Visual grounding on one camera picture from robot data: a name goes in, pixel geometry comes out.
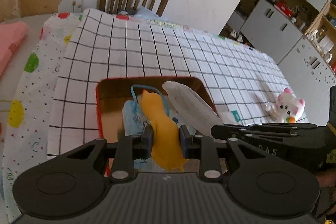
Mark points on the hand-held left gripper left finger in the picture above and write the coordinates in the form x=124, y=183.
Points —
x=148, y=141

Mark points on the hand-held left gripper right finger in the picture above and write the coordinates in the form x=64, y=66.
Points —
x=183, y=141

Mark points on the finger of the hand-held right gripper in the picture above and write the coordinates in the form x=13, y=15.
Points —
x=249, y=130

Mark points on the yellow plush toy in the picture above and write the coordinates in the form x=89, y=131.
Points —
x=164, y=132

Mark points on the white translucent pouch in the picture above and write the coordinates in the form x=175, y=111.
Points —
x=189, y=103

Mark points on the red box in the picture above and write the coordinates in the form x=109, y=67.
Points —
x=113, y=98

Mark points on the teal tissue packet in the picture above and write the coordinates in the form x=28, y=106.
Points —
x=233, y=116

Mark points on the clear plastic bag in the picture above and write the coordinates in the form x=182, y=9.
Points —
x=271, y=109

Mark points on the white and pink plush cat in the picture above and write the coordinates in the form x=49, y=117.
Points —
x=288, y=107

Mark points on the checkered tablecloth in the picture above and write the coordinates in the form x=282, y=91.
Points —
x=157, y=50

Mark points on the row of small white ornaments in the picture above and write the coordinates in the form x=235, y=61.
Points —
x=236, y=36

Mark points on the dotted tablecloth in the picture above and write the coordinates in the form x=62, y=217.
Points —
x=31, y=98

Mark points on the small red case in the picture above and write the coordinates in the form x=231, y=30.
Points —
x=284, y=8

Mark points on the white cabinet shelving unit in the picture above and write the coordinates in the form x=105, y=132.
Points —
x=296, y=3

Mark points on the pink cloth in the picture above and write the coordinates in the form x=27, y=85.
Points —
x=10, y=41

